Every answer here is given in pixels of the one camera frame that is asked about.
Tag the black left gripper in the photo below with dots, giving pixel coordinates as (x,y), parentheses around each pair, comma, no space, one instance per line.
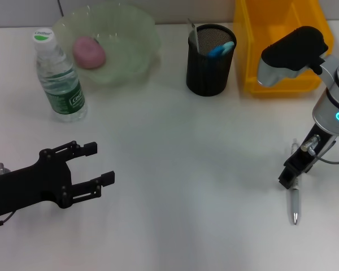
(28,189)

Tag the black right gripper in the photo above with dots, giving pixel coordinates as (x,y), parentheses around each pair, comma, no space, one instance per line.
(308,152)

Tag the grey click pen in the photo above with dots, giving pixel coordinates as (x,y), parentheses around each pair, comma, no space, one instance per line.
(295,203)

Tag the clear green-label water bottle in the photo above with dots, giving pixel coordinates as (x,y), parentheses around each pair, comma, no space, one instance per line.
(62,84)

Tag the pink toy peach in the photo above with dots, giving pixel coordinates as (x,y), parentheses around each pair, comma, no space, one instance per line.
(89,53)

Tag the blue capped scissors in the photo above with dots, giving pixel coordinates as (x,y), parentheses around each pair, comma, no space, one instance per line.
(219,50)

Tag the clear plastic ruler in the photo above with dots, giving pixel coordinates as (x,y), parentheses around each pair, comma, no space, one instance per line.
(194,36)

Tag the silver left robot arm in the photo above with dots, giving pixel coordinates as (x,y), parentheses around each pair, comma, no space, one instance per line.
(1,168)

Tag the translucent green fruit plate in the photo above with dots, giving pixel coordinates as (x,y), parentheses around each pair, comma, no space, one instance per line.
(124,50)

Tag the black mesh pen holder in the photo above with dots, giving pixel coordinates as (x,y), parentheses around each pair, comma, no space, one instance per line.
(209,76)

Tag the yellow plastic bin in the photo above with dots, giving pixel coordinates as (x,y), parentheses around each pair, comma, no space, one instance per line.
(251,42)

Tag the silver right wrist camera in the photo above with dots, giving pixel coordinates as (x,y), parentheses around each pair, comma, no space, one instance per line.
(293,53)

